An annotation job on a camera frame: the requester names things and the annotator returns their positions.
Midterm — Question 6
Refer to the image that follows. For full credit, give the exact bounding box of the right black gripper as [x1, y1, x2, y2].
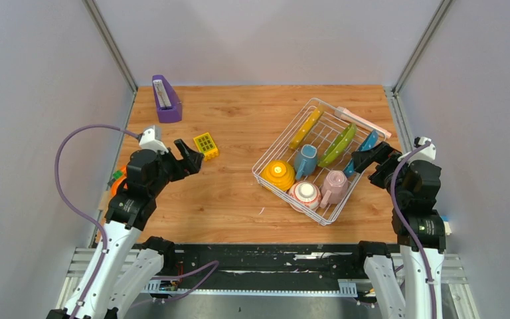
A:
[350, 140, 408, 204]

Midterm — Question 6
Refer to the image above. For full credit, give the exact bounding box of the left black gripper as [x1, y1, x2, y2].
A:
[149, 138, 204, 195]

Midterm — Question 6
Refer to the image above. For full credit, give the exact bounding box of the blue polka dot plate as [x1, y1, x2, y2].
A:
[343, 130, 379, 179]

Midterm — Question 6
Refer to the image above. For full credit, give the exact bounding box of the green polka dot plate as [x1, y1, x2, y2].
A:
[317, 123, 357, 167]

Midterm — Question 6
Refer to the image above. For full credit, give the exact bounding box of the blue ceramic mug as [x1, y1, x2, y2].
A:
[294, 144, 318, 180]

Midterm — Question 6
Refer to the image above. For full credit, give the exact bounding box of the yellow polka dot plate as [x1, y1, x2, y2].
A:
[289, 106, 324, 150]

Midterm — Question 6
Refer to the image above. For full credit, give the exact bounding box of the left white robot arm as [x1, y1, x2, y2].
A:
[47, 140, 204, 318]

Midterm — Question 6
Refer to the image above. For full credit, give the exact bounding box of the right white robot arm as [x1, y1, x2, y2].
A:
[352, 138, 446, 318]

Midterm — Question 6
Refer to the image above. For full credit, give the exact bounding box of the yellow toy block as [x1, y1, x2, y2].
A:
[193, 132, 220, 161]

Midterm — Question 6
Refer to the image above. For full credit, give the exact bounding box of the pink ceramic mug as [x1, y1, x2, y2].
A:
[319, 170, 349, 208]

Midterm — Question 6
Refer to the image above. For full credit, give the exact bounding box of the purple metronome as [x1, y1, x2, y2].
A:
[151, 74, 183, 124]

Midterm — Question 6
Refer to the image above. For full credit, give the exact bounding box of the white red patterned bowl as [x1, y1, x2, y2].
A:
[288, 181, 322, 211]

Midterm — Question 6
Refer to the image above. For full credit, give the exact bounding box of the orange tape measure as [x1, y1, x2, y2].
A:
[108, 165, 127, 197]

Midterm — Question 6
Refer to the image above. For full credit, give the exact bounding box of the yellow ribbed bowl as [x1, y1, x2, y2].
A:
[261, 160, 296, 191]

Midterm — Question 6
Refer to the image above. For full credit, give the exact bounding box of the white blue toy block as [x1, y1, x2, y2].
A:
[440, 215, 452, 236]

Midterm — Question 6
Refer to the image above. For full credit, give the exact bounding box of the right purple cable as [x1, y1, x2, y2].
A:
[389, 140, 439, 319]

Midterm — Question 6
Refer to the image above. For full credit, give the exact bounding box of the purple cable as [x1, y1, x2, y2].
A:
[54, 124, 142, 319]
[389, 140, 439, 319]

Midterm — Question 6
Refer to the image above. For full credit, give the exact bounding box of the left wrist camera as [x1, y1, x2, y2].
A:
[139, 125, 169, 154]

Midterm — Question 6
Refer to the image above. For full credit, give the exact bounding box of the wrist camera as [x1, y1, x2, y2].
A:
[139, 125, 169, 154]
[410, 137, 436, 163]

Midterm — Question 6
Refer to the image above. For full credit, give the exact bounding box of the white wire dish rack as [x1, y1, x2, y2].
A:
[252, 98, 391, 225]

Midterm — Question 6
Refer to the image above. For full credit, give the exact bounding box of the pink white rack handle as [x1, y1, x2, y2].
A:
[334, 106, 392, 139]

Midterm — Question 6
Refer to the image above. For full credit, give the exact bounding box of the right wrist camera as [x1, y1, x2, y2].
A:
[410, 137, 436, 163]

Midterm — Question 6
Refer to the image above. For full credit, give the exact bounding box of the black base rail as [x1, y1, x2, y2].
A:
[145, 244, 376, 304]

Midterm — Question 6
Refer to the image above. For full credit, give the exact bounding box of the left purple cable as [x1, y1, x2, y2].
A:
[54, 124, 142, 319]

